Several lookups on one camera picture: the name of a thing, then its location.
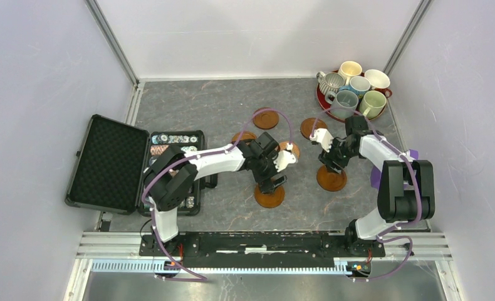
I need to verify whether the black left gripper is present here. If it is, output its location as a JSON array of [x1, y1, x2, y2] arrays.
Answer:
[[251, 150, 287, 194]]

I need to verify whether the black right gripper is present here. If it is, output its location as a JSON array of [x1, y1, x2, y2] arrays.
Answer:
[[318, 134, 358, 174]]

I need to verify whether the brown wooden coaster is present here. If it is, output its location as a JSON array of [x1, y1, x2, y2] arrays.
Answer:
[[252, 107, 279, 130], [300, 117, 328, 140], [316, 166, 347, 192], [231, 131, 257, 144], [254, 185, 285, 208]]

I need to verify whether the woven light brown coaster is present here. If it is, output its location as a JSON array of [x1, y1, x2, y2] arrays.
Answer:
[[279, 141, 300, 159]]

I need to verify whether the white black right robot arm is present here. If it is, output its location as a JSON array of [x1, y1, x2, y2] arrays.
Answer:
[[310, 115, 435, 256]]

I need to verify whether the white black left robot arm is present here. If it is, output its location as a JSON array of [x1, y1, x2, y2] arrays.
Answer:
[[142, 132, 298, 256]]

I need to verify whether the brown wooden coaster back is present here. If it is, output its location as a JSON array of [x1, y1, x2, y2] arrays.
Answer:
[[252, 107, 279, 130]]

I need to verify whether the red round tray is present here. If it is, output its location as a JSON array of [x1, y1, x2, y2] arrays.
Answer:
[[316, 70, 388, 125]]

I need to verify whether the light green mug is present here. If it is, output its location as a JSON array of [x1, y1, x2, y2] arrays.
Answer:
[[358, 90, 387, 120]]

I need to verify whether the blue patterned mug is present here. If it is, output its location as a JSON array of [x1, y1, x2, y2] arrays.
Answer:
[[338, 76, 371, 100]]

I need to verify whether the grey ribbed mug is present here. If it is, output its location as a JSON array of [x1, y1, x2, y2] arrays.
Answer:
[[316, 71, 346, 95]]

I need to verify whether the black poker chip case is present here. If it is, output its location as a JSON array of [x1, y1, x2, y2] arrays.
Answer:
[[143, 130, 218, 216]]

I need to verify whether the white red mug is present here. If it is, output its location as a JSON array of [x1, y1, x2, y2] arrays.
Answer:
[[364, 69, 393, 98]]

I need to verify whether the cream mug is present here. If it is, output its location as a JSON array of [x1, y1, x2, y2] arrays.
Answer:
[[338, 61, 362, 85]]

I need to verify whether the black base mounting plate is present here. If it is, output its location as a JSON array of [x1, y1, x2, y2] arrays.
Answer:
[[138, 231, 386, 269]]

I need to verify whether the black foam-lined case lid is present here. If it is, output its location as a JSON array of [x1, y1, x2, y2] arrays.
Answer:
[[65, 114, 150, 215]]

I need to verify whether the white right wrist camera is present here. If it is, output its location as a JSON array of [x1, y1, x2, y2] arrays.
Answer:
[[309, 128, 334, 152]]

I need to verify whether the aluminium frame rail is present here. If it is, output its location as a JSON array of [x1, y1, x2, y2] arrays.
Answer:
[[76, 231, 452, 275]]

